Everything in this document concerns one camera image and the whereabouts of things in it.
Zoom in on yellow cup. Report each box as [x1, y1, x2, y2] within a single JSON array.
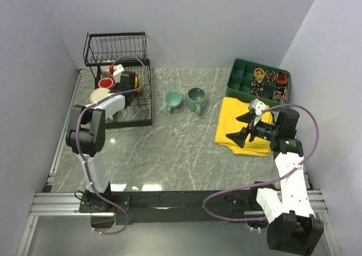
[[134, 74, 142, 93]]

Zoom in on red mug white squiggles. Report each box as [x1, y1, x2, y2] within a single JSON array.
[[97, 77, 115, 90]]

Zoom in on pink mug purple interior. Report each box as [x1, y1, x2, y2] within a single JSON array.
[[100, 59, 113, 78]]

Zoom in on white floral mug green interior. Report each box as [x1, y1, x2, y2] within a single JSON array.
[[89, 88, 115, 120]]

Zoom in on small teal cup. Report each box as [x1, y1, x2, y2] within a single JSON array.
[[165, 90, 182, 112]]

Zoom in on blue-green glazed mug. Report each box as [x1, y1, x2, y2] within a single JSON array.
[[186, 87, 206, 115]]

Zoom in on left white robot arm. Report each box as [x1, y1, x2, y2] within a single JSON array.
[[66, 71, 142, 212]]

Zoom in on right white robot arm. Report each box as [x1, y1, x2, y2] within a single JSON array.
[[227, 106, 324, 255]]

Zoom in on yellow folded cloth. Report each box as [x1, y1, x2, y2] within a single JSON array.
[[214, 97, 273, 157]]

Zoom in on green compartment organizer tray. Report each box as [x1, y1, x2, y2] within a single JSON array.
[[226, 59, 291, 107]]

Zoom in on black base beam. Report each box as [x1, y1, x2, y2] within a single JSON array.
[[110, 188, 264, 224]]

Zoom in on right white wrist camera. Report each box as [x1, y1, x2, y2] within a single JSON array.
[[248, 99, 267, 125]]

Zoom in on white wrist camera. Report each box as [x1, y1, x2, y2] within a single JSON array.
[[248, 99, 267, 125], [109, 64, 124, 83]]

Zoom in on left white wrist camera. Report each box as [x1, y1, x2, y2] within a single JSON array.
[[109, 64, 124, 83]]

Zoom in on black wire dish rack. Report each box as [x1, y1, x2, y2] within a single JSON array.
[[83, 32, 152, 129]]

